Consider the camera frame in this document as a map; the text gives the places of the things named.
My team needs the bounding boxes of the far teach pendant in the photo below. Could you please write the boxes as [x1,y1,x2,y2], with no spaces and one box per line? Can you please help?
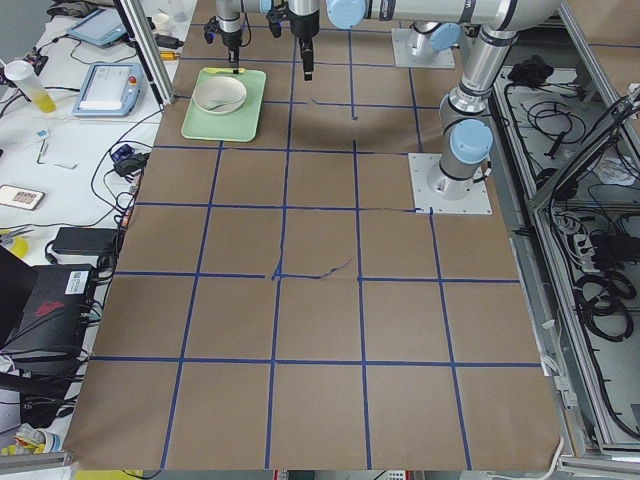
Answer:
[67,9,126,47]

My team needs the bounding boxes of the black computer box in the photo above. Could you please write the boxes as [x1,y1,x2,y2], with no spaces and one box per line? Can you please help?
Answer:
[1,248,98,399]

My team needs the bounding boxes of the cream round plate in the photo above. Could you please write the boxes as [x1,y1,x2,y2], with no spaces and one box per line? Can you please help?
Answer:
[192,76,247,115]

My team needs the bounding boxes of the teach pendant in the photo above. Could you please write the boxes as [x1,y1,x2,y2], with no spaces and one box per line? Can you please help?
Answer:
[67,9,126,47]
[72,62,145,117]

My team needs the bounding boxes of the yellow plastic fork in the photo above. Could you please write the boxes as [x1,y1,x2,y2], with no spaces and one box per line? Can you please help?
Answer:
[202,67,246,75]

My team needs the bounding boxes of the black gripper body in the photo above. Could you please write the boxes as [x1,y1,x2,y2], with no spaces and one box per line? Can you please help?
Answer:
[292,12,319,40]
[220,30,241,49]

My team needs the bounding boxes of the near teach pendant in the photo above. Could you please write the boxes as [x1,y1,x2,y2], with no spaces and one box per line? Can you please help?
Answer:
[72,62,145,117]

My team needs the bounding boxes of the white paper cup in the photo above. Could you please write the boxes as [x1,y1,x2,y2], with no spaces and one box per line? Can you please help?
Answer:
[151,12,173,36]

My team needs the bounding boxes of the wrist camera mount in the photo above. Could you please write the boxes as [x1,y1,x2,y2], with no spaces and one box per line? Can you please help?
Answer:
[266,1,291,38]
[203,16,220,45]

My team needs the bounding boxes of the bottle with yellow liquid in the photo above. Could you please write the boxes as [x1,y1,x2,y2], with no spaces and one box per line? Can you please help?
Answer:
[4,60,56,113]

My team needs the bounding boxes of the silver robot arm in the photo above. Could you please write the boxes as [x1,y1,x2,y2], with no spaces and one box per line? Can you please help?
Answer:
[216,0,275,74]
[326,0,560,200]

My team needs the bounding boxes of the black power brick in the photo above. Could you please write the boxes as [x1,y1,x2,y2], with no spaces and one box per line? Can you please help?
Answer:
[52,227,116,256]

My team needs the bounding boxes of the green plastic tray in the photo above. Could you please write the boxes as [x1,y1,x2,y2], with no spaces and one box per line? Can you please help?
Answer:
[181,68,266,142]

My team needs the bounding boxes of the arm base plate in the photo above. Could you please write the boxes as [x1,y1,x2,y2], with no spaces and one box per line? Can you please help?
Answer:
[408,153,493,215]
[391,25,459,69]

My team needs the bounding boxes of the aluminium frame post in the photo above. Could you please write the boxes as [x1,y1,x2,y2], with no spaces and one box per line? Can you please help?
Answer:
[114,0,175,106]

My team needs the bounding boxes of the pale green plastic spoon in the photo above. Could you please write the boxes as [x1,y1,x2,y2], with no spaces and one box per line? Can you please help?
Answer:
[206,97,245,111]

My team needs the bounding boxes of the smartphone with case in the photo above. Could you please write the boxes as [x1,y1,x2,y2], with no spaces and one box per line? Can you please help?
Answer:
[0,185,45,211]

